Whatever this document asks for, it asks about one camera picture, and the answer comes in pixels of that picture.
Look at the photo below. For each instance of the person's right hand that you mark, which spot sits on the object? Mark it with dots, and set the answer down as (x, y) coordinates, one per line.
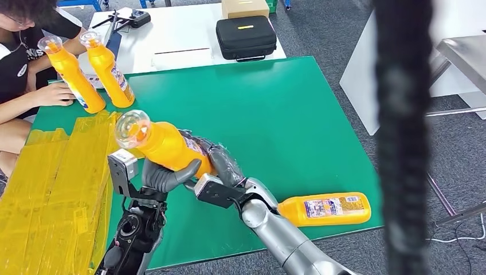
(55, 95)

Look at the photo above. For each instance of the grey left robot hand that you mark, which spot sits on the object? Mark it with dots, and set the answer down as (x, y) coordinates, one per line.
(163, 180)

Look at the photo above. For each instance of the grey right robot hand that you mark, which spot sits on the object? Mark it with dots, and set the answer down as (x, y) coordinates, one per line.
(226, 167)

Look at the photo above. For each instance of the orange detergent bottle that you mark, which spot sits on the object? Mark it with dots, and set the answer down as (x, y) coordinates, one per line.
(167, 148)
(76, 83)
(326, 208)
(112, 83)

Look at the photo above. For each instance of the person's right forearm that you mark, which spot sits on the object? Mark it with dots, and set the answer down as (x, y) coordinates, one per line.
(17, 110)

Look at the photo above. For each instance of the person's left forearm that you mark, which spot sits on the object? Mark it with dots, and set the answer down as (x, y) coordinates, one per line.
(40, 65)

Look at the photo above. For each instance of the person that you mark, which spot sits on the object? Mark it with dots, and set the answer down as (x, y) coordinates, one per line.
(13, 64)

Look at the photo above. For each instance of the green table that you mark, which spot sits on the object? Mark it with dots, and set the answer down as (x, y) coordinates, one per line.
(265, 114)

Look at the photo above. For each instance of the dark blue tablet cover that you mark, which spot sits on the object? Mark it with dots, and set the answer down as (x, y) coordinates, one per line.
(114, 41)

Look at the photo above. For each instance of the yellow taped plastic sheet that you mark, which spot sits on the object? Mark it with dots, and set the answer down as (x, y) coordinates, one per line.
(45, 182)

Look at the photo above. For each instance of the black remote controller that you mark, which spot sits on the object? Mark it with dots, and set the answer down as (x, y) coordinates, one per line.
(138, 18)

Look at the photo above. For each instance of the thin black rod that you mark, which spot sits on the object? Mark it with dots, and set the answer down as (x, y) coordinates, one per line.
(182, 51)

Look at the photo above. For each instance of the black zippered carrying case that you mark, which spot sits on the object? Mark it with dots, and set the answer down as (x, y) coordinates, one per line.
(245, 38)

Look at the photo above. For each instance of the white table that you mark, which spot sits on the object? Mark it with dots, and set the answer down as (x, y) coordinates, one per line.
(171, 34)

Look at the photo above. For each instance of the white partition panel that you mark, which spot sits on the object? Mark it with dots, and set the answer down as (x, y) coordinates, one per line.
(357, 83)

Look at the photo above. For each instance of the brown cardboard box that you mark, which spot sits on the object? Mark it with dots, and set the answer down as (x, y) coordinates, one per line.
(245, 8)

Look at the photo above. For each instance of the green plastic crate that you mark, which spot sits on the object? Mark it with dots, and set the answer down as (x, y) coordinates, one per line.
(271, 4)

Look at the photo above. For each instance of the stainless steel table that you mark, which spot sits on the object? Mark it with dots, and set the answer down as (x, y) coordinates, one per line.
(469, 57)

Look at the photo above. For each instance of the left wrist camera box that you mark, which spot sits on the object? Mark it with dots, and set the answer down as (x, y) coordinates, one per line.
(121, 169)

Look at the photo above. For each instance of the blue metal frame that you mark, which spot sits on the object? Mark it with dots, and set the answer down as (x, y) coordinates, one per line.
(79, 3)
(145, 3)

